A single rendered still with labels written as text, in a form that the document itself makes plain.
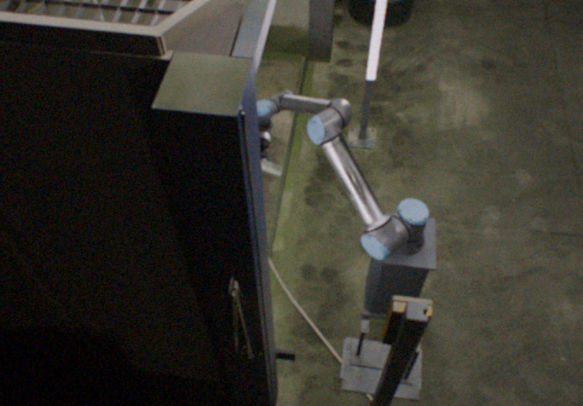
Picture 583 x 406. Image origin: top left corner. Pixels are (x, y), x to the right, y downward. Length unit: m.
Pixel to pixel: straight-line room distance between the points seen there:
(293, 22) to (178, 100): 3.44
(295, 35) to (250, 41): 3.35
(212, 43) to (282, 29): 2.32
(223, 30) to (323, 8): 2.14
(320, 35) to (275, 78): 0.49
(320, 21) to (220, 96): 3.40
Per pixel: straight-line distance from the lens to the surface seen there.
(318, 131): 2.54
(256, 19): 1.39
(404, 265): 2.89
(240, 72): 1.25
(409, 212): 2.73
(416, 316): 1.65
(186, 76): 1.26
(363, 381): 2.46
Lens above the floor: 3.11
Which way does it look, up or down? 54 degrees down
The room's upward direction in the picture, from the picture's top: straight up
